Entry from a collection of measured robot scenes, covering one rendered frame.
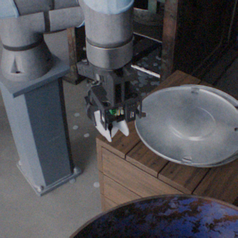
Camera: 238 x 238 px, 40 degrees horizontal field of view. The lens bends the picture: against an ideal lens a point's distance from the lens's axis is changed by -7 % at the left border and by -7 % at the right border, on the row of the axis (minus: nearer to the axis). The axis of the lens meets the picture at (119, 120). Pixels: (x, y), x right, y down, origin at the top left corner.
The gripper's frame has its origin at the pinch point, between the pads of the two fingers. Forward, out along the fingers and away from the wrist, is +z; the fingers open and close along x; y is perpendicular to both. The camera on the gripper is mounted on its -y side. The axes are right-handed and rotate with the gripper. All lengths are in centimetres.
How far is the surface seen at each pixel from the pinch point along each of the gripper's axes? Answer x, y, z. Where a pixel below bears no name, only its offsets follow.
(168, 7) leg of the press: 41, -42, 0
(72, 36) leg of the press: 17, -80, 27
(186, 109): 24.1, -5.2, 8.7
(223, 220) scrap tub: 10.3, 28.3, 1.5
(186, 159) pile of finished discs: 15.9, 8.1, 9.7
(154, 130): 12.9, -2.4, 8.6
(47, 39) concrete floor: 16, -131, 56
